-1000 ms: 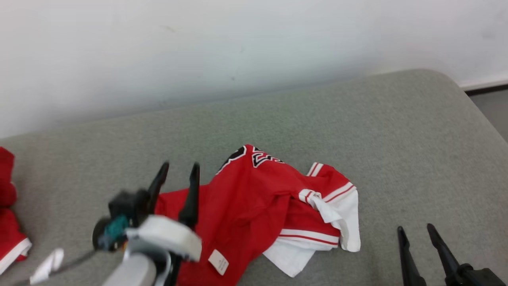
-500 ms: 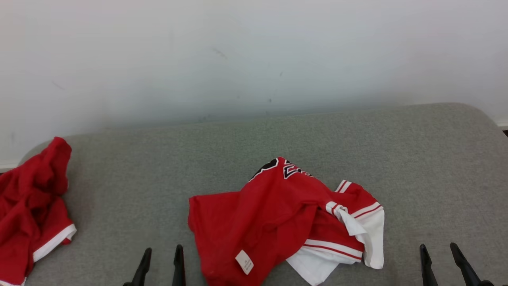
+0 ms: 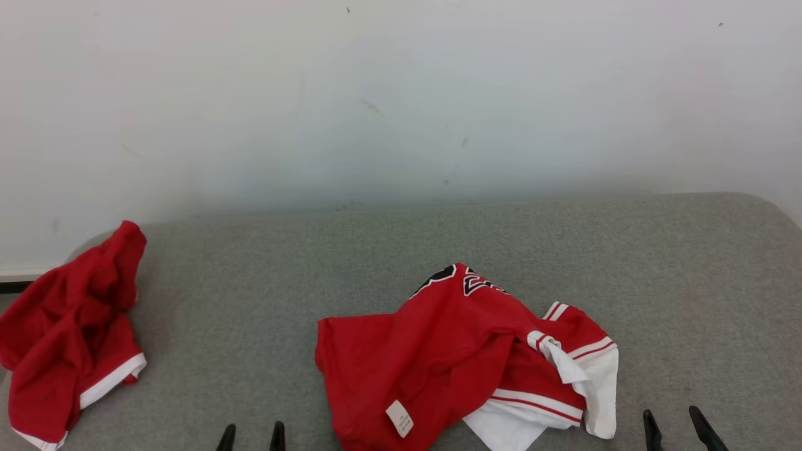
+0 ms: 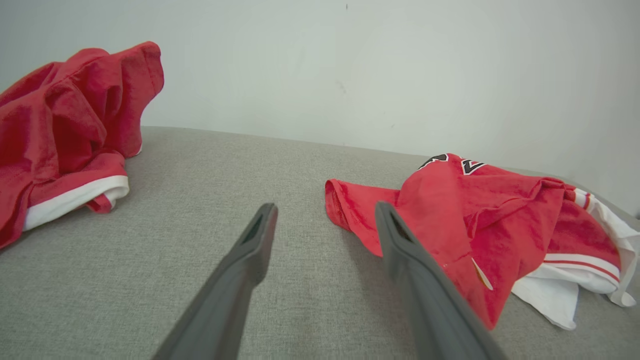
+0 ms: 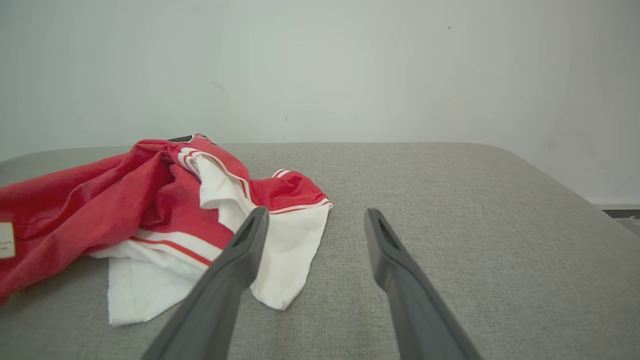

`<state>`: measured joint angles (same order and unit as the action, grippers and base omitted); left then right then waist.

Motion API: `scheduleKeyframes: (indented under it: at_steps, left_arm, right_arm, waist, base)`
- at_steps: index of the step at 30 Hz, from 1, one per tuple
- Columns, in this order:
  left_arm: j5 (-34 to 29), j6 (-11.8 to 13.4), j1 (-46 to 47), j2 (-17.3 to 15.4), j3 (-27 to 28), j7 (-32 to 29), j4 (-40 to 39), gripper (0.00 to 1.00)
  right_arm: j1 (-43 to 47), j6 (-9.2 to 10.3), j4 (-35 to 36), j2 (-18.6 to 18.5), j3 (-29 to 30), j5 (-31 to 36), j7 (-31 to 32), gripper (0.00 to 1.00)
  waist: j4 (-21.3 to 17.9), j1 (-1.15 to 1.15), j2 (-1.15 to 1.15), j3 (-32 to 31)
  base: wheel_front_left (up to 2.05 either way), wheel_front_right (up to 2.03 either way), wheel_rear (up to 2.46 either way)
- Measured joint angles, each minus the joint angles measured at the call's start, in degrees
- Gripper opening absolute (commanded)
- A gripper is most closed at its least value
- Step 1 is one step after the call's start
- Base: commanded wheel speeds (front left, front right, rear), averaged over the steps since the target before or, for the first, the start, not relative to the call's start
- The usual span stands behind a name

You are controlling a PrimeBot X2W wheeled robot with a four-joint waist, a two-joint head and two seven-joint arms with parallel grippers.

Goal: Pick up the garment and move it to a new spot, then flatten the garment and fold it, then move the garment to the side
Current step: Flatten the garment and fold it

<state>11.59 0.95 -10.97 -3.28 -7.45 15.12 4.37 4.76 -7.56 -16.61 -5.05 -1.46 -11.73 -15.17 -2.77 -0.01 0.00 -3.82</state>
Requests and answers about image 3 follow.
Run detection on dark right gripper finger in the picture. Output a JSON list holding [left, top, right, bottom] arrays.
[[643, 410, 665, 451], [689, 406, 729, 451]]

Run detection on red jersey with white panels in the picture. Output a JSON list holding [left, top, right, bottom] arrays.
[[315, 263, 620, 451]]

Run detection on plain red garment white trim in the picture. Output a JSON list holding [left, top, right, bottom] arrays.
[[0, 220, 148, 451]]

